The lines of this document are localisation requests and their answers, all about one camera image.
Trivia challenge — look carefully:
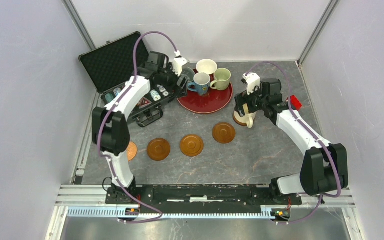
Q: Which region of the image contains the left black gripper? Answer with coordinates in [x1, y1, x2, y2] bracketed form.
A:
[158, 62, 189, 99]

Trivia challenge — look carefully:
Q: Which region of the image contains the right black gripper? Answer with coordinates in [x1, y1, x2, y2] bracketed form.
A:
[234, 81, 268, 118]

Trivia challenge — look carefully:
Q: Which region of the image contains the cream ribbed mug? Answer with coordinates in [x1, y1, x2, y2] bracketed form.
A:
[233, 104, 257, 129]

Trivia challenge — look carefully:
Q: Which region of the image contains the grey mug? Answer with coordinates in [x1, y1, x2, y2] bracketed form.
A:
[181, 67, 196, 83]

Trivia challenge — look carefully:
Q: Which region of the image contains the wooden coaster one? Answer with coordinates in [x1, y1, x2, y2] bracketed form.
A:
[232, 114, 247, 127]

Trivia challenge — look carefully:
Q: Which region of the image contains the blue handled white mug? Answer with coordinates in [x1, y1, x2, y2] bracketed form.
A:
[187, 72, 211, 96]

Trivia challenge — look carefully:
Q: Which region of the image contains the white bowl cup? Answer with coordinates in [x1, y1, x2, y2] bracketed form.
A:
[195, 58, 218, 75]

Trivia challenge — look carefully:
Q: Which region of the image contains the green mug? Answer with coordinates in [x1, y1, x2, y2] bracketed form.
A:
[209, 68, 232, 91]

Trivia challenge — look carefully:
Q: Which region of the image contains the red round tray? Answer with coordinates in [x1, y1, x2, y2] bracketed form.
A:
[177, 83, 234, 114]

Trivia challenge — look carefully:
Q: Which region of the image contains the wooden coaster two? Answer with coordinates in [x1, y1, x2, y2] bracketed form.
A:
[212, 122, 236, 144]

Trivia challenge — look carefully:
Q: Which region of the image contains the wooden coaster three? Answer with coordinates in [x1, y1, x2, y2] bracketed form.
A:
[146, 138, 171, 161]

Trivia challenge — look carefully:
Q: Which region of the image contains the wooden coaster five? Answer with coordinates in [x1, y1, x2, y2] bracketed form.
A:
[179, 134, 204, 157]

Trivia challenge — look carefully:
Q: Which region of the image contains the woven cork coaster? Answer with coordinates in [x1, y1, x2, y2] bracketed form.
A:
[126, 141, 138, 162]

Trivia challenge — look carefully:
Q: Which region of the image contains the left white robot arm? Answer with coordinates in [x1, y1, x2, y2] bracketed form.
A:
[92, 50, 189, 204]

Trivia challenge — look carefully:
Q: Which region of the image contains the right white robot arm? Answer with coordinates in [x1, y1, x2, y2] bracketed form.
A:
[234, 76, 348, 204]

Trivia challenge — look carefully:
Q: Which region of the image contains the red blue toy truck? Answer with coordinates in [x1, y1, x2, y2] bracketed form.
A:
[286, 95, 303, 111]

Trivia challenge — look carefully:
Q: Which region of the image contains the black foam-lined case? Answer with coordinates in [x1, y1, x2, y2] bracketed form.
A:
[79, 31, 174, 128]

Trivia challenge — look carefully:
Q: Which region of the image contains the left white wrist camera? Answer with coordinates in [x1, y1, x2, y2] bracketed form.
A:
[172, 50, 190, 77]

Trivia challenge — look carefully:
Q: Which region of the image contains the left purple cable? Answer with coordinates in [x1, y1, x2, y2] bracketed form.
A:
[96, 31, 179, 225]

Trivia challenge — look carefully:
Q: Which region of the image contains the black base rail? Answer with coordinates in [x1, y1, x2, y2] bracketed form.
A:
[105, 184, 303, 215]

